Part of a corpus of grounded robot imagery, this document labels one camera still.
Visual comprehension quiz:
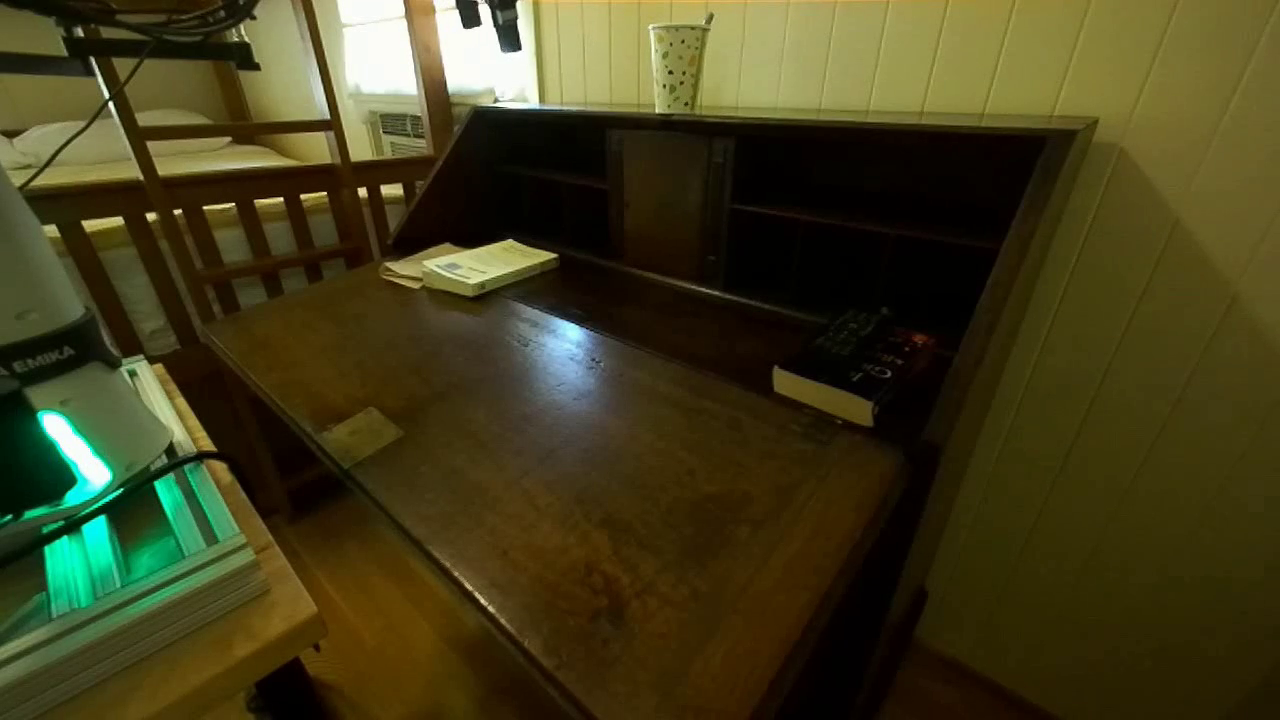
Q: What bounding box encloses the white patterned paper coffee cup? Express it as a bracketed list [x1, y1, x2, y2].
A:
[648, 14, 710, 115]

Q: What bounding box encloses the bright window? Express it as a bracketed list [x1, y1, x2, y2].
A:
[332, 0, 538, 113]

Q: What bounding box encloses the white window air conditioner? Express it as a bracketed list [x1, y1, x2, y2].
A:
[363, 109, 434, 159]

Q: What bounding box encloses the white paperback book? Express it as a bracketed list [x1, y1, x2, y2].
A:
[415, 237, 563, 301]

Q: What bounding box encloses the brown paper envelope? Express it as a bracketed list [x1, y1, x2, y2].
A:
[375, 241, 463, 290]

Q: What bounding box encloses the wooden slatted chair back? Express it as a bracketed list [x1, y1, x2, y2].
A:
[19, 151, 438, 363]

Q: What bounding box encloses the white bed mattress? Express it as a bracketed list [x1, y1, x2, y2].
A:
[24, 136, 413, 255]

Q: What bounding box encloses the black metal bar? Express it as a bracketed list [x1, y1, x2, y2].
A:
[0, 26, 263, 74]

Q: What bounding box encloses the wooden bunk ladder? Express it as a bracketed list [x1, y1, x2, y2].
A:
[73, 0, 384, 332]

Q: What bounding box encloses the white pillow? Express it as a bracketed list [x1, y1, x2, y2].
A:
[5, 109, 234, 173]

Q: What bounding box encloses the tan patch on desk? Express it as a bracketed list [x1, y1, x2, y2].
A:
[314, 402, 409, 472]

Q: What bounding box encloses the dark wooden secretary desk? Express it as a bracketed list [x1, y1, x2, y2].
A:
[194, 99, 1098, 720]

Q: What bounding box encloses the black cover paperback book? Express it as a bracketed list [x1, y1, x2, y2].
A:
[767, 303, 945, 432]

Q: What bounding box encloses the light wooden side table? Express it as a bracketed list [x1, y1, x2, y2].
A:
[37, 363, 329, 720]

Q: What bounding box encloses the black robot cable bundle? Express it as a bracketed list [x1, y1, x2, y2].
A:
[24, 0, 263, 39]

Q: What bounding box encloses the thin black hanging cable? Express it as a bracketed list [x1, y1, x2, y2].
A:
[12, 0, 184, 191]

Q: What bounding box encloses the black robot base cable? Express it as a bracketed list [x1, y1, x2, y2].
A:
[0, 447, 231, 565]

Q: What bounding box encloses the aluminium profile base frame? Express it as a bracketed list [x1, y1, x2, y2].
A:
[0, 352, 267, 720]

